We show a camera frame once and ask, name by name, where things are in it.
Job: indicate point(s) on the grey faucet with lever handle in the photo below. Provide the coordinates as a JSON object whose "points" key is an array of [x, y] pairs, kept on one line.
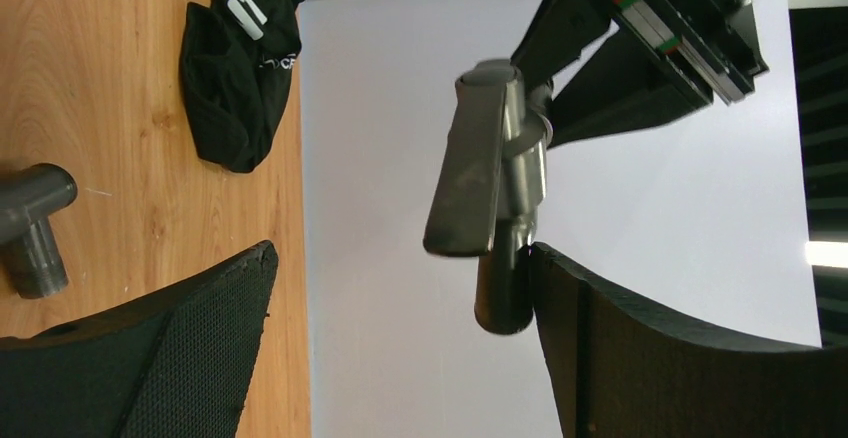
{"points": [[492, 181]]}

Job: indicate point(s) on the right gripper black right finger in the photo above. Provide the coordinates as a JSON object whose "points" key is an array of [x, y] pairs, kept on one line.
{"points": [[623, 365]]}

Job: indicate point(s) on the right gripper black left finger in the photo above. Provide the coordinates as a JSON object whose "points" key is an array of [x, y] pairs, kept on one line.
{"points": [[177, 362]]}

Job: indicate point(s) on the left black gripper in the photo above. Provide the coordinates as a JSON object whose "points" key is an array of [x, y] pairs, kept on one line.
{"points": [[668, 60]]}

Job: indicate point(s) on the black cloth with white print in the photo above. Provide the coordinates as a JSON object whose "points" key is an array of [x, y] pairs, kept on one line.
{"points": [[236, 71]]}

